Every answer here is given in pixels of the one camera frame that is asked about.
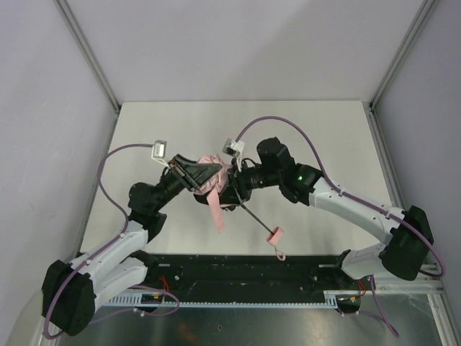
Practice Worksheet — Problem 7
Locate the aluminium frame rail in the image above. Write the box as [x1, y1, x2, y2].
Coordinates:
[364, 102, 445, 295]

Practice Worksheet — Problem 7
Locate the right aluminium frame post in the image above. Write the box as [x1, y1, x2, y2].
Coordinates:
[369, 0, 440, 112]

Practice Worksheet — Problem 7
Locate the pink folding umbrella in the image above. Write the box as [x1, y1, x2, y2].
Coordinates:
[194, 154, 286, 262]

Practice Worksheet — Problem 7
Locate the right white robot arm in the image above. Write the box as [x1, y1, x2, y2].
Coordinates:
[221, 137, 434, 281]

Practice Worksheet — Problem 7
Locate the purple cable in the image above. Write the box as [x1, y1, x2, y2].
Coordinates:
[236, 116, 447, 340]
[41, 143, 180, 340]

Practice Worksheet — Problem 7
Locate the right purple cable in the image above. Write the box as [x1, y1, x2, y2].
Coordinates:
[236, 116, 447, 340]

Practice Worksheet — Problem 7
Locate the grey slotted cable duct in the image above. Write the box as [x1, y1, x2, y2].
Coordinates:
[104, 290, 361, 309]

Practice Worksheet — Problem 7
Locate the left aluminium frame post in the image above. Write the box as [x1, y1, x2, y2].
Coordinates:
[53, 0, 121, 114]

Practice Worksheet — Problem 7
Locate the aluminium frame post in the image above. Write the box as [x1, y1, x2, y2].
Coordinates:
[53, 0, 121, 114]
[369, 0, 440, 112]

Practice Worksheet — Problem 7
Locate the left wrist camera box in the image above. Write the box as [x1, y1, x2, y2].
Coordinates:
[151, 140, 167, 161]

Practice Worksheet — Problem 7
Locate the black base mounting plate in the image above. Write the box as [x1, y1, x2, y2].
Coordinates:
[136, 254, 371, 305]

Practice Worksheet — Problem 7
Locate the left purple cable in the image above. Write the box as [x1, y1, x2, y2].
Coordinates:
[41, 143, 180, 340]

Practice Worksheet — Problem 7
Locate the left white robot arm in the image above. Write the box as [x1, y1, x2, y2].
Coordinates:
[42, 154, 230, 340]

